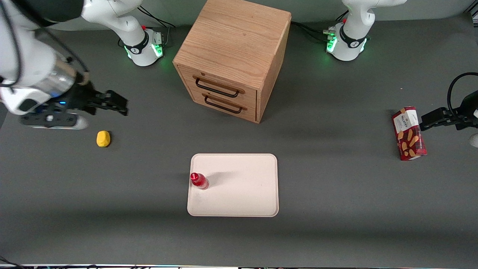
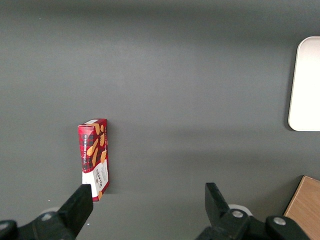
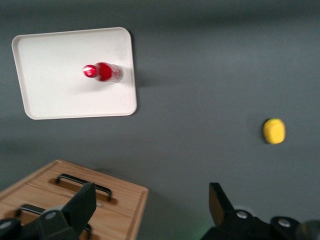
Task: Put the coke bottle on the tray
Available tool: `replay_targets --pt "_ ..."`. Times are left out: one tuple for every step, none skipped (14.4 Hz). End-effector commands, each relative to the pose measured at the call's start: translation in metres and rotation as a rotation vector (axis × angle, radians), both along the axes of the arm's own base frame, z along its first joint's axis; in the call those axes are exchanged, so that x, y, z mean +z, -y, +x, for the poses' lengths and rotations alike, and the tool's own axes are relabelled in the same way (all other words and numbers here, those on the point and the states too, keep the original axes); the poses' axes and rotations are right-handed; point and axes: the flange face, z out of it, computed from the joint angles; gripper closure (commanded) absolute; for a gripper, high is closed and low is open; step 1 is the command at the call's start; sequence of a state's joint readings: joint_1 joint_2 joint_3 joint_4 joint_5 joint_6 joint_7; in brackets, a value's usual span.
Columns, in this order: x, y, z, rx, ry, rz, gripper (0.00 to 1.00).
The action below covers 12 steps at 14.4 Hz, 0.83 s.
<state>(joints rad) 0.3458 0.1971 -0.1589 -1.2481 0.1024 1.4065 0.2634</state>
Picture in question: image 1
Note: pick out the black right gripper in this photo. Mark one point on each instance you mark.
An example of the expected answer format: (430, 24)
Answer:
(82, 96)

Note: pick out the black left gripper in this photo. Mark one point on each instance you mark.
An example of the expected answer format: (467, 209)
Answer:
(469, 105)

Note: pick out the red coke bottle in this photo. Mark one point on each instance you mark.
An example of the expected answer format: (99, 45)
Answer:
(199, 181)

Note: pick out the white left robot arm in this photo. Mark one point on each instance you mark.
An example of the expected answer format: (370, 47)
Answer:
(349, 45)

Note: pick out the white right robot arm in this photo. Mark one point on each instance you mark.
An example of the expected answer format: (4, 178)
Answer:
(37, 56)

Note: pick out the cream plastic tray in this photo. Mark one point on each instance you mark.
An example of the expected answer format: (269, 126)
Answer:
(242, 194)

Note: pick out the yellow lemon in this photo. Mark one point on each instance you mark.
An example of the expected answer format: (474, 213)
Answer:
(103, 139)

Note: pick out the red shortbread cookie box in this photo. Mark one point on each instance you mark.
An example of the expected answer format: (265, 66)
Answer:
(409, 138)

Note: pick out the wooden drawer front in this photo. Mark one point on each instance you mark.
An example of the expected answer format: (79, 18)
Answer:
(251, 96)
(251, 113)

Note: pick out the wooden drawer cabinet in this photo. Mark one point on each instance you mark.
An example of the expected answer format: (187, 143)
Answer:
(235, 37)

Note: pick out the aluminium frame rail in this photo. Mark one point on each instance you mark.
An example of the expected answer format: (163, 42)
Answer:
(474, 14)

